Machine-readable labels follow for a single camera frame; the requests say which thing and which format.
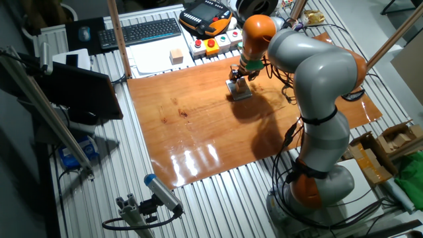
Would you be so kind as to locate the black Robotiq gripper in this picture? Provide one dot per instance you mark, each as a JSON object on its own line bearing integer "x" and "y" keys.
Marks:
{"x": 248, "y": 73}

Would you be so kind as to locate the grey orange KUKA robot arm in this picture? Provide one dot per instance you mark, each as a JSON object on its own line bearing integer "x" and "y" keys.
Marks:
{"x": 317, "y": 72}

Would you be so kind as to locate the silver pocket scale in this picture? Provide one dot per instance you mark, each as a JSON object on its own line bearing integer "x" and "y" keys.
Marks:
{"x": 239, "y": 96}

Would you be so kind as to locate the white rounded plastic object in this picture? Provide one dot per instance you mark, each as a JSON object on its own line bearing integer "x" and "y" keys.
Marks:
{"x": 233, "y": 23}

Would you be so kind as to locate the green wrist flange plate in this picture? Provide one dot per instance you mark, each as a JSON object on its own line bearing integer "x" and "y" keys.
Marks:
{"x": 255, "y": 65}

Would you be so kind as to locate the white box green button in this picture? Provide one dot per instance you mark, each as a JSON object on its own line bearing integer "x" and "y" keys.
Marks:
{"x": 223, "y": 43}

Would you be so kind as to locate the yellow box red button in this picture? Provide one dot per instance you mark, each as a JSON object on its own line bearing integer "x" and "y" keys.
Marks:
{"x": 211, "y": 48}

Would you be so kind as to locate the white box small red button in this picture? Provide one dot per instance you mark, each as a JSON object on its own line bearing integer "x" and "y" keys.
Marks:
{"x": 234, "y": 36}

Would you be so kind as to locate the white box large red button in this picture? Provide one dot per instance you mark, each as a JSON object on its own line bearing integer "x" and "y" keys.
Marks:
{"x": 197, "y": 49}

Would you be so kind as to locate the large wooden cube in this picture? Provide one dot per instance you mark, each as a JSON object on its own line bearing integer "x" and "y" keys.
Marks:
{"x": 176, "y": 57}

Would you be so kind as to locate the glossy wooden board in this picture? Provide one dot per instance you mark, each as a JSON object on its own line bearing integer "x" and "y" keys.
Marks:
{"x": 198, "y": 132}

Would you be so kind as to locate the black orange teach pendant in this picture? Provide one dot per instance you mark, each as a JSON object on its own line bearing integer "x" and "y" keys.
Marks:
{"x": 205, "y": 16}

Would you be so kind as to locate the black filament spool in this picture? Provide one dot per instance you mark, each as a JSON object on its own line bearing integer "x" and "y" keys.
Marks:
{"x": 257, "y": 8}

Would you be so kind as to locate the purple marker pen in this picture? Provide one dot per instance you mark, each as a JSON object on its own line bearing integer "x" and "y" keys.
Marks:
{"x": 299, "y": 25}

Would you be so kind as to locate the colourful puzzle cube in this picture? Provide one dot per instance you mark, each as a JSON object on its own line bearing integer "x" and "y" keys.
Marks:
{"x": 287, "y": 3}

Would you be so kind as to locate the white paper sheet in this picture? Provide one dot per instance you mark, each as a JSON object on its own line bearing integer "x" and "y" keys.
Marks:
{"x": 152, "y": 57}

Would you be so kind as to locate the golden snack bag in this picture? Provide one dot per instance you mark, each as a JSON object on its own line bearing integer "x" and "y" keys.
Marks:
{"x": 313, "y": 16}

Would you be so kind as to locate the black computer keyboard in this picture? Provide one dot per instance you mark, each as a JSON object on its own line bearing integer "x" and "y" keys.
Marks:
{"x": 140, "y": 33}

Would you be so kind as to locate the black flat monitor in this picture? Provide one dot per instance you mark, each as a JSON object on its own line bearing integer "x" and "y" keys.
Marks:
{"x": 82, "y": 89}

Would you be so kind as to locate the white box device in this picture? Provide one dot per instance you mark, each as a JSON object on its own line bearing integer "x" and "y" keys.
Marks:
{"x": 82, "y": 57}

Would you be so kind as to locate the cardboard box yellow tape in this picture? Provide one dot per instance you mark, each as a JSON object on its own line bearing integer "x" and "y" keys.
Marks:
{"x": 373, "y": 168}

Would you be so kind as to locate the grey computer mouse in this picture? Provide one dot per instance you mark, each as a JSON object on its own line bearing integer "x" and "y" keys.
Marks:
{"x": 84, "y": 33}

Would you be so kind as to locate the white flat panel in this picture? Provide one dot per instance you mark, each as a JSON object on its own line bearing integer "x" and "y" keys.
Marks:
{"x": 363, "y": 185}

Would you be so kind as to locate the open cardboard box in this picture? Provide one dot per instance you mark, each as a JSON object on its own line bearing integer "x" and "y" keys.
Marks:
{"x": 400, "y": 139}

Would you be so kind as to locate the black mouse pad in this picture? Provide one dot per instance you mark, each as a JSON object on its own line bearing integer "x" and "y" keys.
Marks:
{"x": 72, "y": 44}

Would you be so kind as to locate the beige cardboard panel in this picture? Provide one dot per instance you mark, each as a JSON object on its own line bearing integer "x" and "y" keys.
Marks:
{"x": 411, "y": 72}

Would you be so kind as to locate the white round bin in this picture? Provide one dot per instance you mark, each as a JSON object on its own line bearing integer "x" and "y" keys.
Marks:
{"x": 74, "y": 12}

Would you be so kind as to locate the blue white packet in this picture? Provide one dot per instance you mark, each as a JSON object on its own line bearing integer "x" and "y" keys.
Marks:
{"x": 77, "y": 153}

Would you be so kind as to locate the long aluminium strut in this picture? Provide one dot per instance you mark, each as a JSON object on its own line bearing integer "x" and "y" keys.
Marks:
{"x": 49, "y": 114}

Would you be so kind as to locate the white paper roll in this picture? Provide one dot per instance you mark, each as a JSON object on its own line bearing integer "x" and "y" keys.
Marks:
{"x": 398, "y": 195}

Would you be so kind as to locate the silver webcam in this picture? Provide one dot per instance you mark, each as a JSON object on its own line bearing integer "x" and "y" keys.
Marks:
{"x": 44, "y": 57}

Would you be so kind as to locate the green cloth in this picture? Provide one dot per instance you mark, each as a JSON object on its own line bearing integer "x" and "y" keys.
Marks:
{"x": 411, "y": 185}

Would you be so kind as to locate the teal wrist bracket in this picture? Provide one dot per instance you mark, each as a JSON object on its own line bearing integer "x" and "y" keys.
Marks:
{"x": 240, "y": 46}

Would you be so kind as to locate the frame post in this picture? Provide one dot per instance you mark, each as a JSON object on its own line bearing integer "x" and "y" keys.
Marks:
{"x": 119, "y": 39}
{"x": 298, "y": 8}
{"x": 396, "y": 34}

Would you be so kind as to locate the silver depth camera blue end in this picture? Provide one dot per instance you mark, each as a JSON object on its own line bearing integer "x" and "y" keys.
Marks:
{"x": 163, "y": 193}

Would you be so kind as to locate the aluminium profile camera mount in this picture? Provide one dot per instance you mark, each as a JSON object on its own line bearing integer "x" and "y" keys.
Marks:
{"x": 132, "y": 215}

